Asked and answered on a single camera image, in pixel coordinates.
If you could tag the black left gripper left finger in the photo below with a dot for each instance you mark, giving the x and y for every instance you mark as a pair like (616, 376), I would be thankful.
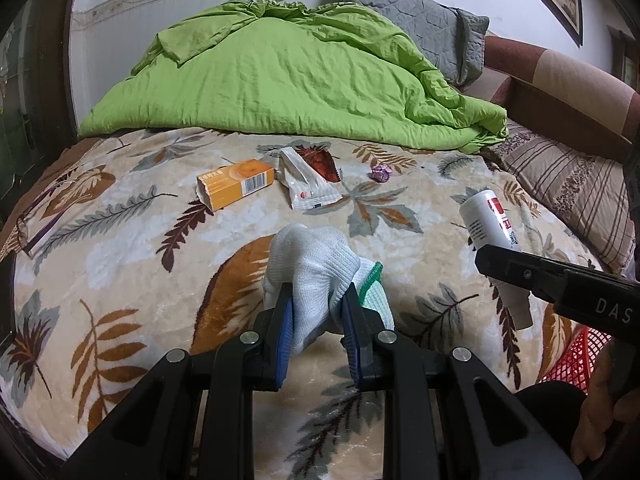
(276, 330)

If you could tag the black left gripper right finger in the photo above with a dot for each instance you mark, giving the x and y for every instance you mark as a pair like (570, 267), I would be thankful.
(360, 326)

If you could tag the white cotton glove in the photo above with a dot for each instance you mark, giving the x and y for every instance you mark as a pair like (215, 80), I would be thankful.
(321, 266)

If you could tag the white spray bottle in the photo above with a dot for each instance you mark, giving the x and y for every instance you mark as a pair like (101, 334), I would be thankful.
(487, 224)

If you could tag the right hand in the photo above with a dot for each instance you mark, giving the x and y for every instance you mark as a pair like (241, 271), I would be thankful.
(598, 411)

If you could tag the red plastic basket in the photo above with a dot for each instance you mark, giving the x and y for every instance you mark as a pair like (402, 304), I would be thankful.
(576, 364)

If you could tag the striped brown pillow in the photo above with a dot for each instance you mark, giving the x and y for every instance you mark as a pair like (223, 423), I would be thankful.
(586, 192)

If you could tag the white foil sachet wrapper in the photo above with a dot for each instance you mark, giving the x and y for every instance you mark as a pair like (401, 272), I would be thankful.
(307, 189)

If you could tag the orange medicine box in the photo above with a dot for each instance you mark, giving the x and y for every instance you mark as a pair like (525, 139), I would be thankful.
(227, 185)

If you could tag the purple crumpled paper ball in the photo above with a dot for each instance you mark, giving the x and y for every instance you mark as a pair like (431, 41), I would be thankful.
(380, 173)

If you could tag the leaf pattern bed blanket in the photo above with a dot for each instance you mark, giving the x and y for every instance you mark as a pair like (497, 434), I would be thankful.
(113, 261)

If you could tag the dark red snack wrapper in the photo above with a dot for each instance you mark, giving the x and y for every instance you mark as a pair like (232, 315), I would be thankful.
(321, 161)

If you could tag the brown padded headboard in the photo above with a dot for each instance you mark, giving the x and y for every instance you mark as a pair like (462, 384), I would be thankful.
(561, 98)

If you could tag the green quilt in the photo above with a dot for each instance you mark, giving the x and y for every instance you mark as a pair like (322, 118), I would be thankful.
(274, 67)

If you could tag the grey quilted pillow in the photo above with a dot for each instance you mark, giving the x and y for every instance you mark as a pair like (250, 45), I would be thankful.
(452, 39)

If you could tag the wooden glass door cabinet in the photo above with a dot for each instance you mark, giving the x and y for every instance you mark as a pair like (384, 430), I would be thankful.
(37, 115)

